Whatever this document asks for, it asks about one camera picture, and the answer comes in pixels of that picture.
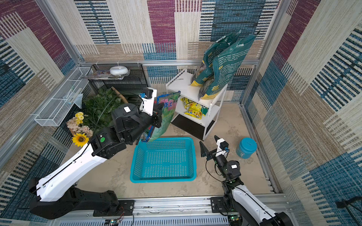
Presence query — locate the teal round canister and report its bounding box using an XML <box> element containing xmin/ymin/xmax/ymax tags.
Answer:
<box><xmin>236</xmin><ymin>137</ymin><xmax>257</xmax><ymax>159</ymax></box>

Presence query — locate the sunflower bouquet in pot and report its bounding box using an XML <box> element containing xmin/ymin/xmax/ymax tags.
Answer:
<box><xmin>66</xmin><ymin>112</ymin><xmax>93</xmax><ymax>147</ymax></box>

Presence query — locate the colourful flower soil bag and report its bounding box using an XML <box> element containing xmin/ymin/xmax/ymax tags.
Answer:
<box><xmin>141</xmin><ymin>91</ymin><xmax>181</xmax><ymax>143</ymax></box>

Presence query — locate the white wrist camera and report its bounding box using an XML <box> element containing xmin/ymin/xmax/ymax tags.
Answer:
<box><xmin>139</xmin><ymin>88</ymin><xmax>157</xmax><ymax>116</ymax></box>
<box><xmin>216</xmin><ymin>138</ymin><xmax>230</xmax><ymax>158</ymax></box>

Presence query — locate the white three-tier shelf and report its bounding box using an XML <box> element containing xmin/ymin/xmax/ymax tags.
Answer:
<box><xmin>166</xmin><ymin>69</ymin><xmax>226</xmax><ymax>140</ymax></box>

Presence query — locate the magazine on black shelf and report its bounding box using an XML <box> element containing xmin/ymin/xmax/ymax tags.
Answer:
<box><xmin>81</xmin><ymin>70</ymin><xmax>130</xmax><ymax>80</ymax></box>

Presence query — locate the green leafy plant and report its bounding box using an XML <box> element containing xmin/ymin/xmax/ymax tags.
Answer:
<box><xmin>83</xmin><ymin>89</ymin><xmax>125</xmax><ymax>133</ymax></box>

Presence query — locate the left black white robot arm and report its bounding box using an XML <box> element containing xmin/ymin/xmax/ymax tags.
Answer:
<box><xmin>28</xmin><ymin>103</ymin><xmax>164</xmax><ymax>219</ymax></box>

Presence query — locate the wooden plant stand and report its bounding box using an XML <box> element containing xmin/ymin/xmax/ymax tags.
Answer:
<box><xmin>79</xmin><ymin>89</ymin><xmax>129</xmax><ymax>153</ymax></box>

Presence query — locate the black wire shelf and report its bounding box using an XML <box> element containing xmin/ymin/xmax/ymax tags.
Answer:
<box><xmin>89</xmin><ymin>64</ymin><xmax>150</xmax><ymax>105</ymax></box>

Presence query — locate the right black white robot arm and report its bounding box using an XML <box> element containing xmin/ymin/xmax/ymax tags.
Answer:
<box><xmin>199</xmin><ymin>136</ymin><xmax>293</xmax><ymax>226</ymax></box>

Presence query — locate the teal plastic basket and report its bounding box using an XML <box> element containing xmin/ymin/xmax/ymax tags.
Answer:
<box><xmin>130</xmin><ymin>137</ymin><xmax>197</xmax><ymax>183</ymax></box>

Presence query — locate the aluminium front rail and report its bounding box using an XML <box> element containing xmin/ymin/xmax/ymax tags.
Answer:
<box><xmin>46</xmin><ymin>193</ymin><xmax>298</xmax><ymax>226</ymax></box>

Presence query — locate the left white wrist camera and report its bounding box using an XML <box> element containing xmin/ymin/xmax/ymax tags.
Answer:
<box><xmin>139</xmin><ymin>88</ymin><xmax>157</xmax><ymax>116</ymax></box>

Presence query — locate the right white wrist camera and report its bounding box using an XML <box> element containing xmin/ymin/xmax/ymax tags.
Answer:
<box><xmin>216</xmin><ymin>138</ymin><xmax>230</xmax><ymax>158</ymax></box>

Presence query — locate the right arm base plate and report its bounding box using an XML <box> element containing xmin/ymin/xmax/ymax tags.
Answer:
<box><xmin>210</xmin><ymin>196</ymin><xmax>248</xmax><ymax>214</ymax></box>

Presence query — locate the green soil bag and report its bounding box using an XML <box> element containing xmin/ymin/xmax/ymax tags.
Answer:
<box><xmin>190</xmin><ymin>30</ymin><xmax>241</xmax><ymax>87</ymax></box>
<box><xmin>198</xmin><ymin>35</ymin><xmax>256</xmax><ymax>100</ymax></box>

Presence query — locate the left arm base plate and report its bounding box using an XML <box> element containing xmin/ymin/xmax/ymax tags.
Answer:
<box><xmin>93</xmin><ymin>200</ymin><xmax>135</xmax><ymax>217</ymax></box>

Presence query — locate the black tripod at edge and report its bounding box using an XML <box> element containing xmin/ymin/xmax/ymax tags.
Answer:
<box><xmin>335</xmin><ymin>196</ymin><xmax>362</xmax><ymax>226</ymax></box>

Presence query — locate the white wire wall basket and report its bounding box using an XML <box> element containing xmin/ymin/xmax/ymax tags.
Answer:
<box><xmin>35</xmin><ymin>67</ymin><xmax>91</xmax><ymax>127</ymax></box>

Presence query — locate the white round device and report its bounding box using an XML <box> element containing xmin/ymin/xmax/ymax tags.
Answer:
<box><xmin>110</xmin><ymin>66</ymin><xmax>129</xmax><ymax>76</ymax></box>

